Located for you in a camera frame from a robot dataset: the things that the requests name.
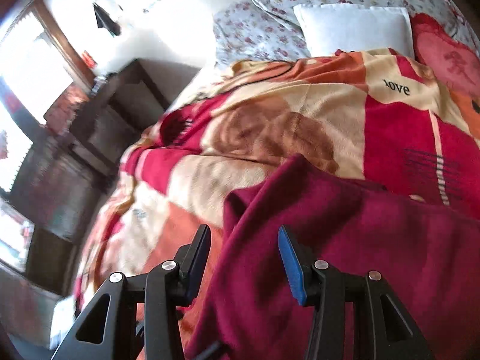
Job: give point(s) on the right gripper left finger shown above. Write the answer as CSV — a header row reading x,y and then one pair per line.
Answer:
x,y
138,314

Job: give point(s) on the black hanging item on wall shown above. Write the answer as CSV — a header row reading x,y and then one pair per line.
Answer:
x,y
105,21

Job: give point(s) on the maroon fleece garment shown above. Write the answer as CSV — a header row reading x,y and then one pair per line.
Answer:
x,y
429,254

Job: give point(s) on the dark wooden nightstand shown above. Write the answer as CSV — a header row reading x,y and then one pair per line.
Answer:
x,y
131,100

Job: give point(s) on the white pillow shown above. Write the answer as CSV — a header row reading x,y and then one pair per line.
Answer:
x,y
353,27

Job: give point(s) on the floral quilt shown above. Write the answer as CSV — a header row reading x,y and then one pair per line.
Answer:
x,y
269,30

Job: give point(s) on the red heart pillow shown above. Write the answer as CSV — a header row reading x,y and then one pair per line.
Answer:
x,y
452,62

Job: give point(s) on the orange red patterned blanket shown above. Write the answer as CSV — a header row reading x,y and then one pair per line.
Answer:
x,y
371,116

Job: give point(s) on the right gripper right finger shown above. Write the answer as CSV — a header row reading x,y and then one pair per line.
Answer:
x,y
383,327

